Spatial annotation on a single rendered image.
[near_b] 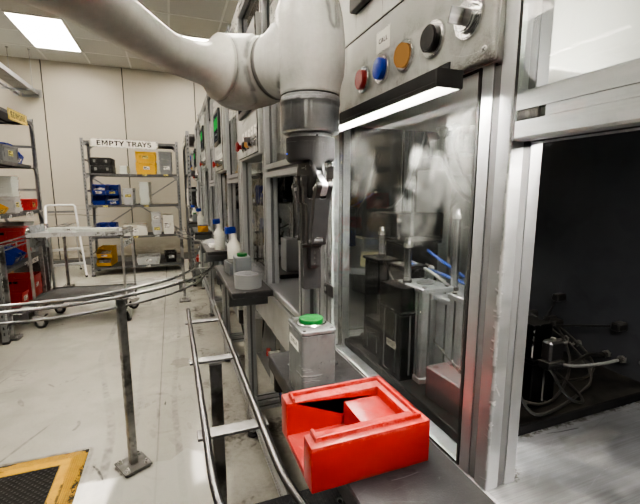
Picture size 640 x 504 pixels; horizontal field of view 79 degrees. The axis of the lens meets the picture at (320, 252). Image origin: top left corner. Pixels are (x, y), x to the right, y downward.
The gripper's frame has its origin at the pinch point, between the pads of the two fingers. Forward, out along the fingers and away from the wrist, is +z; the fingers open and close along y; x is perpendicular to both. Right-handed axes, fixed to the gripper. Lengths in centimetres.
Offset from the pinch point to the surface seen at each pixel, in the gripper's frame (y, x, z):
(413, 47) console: -12.9, -9.5, -30.3
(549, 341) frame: -21.2, -28.1, 8.8
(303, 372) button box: -3.9, 2.6, 16.0
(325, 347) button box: -4.0, -1.1, 12.4
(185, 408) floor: 164, 19, 112
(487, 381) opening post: -27.8, -10.6, 8.4
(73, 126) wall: 703, 164, -118
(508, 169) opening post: -28.5, -10.6, -14.2
